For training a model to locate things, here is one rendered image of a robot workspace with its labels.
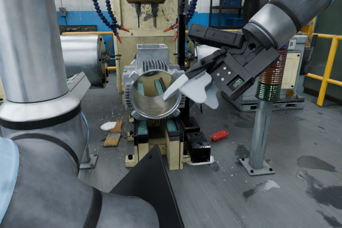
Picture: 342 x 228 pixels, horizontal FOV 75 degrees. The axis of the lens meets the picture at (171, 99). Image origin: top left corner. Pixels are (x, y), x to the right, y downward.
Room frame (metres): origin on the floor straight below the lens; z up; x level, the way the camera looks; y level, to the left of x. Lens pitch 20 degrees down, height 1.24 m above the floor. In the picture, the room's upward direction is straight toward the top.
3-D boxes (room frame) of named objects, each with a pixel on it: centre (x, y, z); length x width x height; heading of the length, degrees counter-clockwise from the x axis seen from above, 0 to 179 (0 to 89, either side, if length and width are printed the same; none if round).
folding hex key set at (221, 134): (0.75, -0.19, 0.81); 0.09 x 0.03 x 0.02; 128
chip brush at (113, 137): (0.79, 0.22, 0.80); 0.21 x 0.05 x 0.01; 2
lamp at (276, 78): (0.58, -0.27, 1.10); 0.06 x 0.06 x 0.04
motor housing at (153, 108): (0.73, 0.06, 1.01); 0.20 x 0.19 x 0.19; 8
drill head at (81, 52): (1.02, 0.46, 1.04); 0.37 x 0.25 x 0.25; 98
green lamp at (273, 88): (0.58, -0.27, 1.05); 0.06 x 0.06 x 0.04
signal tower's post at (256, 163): (0.58, -0.27, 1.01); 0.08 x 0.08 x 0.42; 8
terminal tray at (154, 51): (0.77, 0.07, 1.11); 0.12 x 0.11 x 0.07; 8
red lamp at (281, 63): (0.58, -0.27, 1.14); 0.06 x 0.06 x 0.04
